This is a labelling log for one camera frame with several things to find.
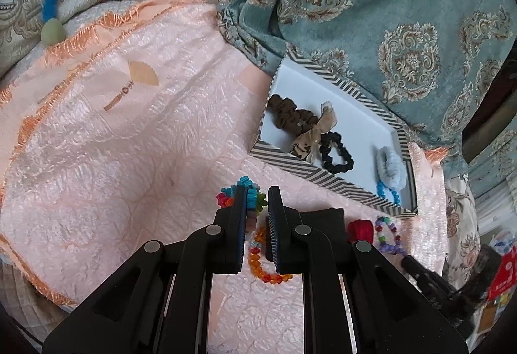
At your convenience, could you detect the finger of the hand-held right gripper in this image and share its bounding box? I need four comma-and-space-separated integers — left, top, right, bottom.
400, 255, 445, 298

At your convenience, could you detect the purple multicolour bead bracelet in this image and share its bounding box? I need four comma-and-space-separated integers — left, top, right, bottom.
374, 215, 405, 256

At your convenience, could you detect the striped cardboard box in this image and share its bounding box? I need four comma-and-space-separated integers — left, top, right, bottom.
248, 51, 421, 219

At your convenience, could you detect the light blue fluffy scrunchie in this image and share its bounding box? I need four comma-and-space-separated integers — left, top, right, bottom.
375, 146, 407, 189

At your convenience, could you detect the pale blue damask curtain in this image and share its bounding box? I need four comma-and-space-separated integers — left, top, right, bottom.
469, 123, 517, 213

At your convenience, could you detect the brown scrunchie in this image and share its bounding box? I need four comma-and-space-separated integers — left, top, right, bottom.
268, 94, 320, 135

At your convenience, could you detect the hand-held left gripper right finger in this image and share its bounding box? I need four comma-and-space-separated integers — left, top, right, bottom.
266, 185, 470, 354

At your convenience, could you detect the orange bead bracelet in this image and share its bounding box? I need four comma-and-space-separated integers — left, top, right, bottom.
248, 222, 295, 286

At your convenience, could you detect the black scrunchie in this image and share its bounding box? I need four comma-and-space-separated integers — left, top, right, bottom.
319, 131, 355, 175

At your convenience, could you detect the blue bead bracelet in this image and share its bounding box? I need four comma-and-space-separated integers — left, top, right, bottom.
376, 181, 403, 206

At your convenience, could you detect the cream floral bedsheet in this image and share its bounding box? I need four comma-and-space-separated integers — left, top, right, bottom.
442, 176, 482, 290

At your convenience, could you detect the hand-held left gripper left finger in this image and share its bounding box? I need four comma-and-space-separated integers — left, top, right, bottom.
42, 185, 248, 354

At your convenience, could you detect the beige bow hair tie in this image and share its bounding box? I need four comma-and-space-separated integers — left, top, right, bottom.
290, 101, 338, 161

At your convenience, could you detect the red package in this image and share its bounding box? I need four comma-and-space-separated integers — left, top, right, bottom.
487, 253, 517, 302

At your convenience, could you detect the red scrunchie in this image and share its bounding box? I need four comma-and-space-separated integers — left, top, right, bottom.
348, 219, 375, 245

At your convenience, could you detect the rainbow bead bracelet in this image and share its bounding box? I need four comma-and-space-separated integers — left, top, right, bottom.
216, 175, 269, 218

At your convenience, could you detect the white quilted mattress pad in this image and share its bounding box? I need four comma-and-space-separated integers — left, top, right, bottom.
0, 2, 106, 354

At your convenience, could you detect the pink quilted blanket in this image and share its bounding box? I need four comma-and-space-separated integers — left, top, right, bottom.
0, 0, 449, 354

